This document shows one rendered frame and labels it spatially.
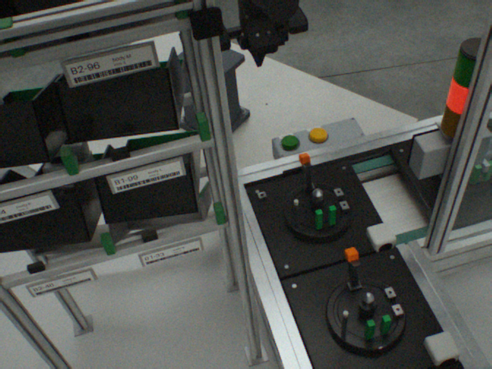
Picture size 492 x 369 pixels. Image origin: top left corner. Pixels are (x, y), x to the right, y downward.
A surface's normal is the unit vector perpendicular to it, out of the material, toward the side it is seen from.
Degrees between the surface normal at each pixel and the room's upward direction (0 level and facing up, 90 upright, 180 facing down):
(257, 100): 0
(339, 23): 0
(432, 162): 90
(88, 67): 90
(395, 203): 0
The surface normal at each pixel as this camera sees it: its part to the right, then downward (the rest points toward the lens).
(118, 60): 0.27, 0.72
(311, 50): -0.08, -0.64
